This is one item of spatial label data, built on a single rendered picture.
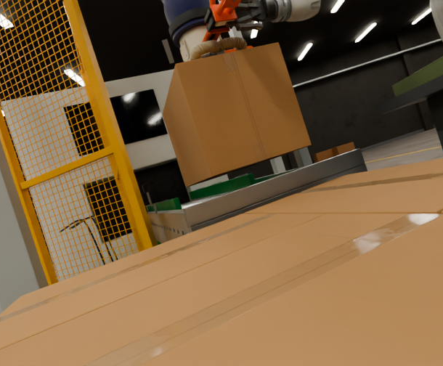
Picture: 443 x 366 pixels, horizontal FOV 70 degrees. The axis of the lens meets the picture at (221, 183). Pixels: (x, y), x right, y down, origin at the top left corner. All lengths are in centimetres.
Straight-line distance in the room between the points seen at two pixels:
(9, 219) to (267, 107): 120
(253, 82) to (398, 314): 102
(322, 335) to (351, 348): 2
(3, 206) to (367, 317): 158
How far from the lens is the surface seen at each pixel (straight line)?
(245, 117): 113
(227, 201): 99
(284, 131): 117
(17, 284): 169
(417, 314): 24
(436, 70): 131
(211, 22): 122
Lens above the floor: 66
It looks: 1 degrees down
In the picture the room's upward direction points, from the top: 18 degrees counter-clockwise
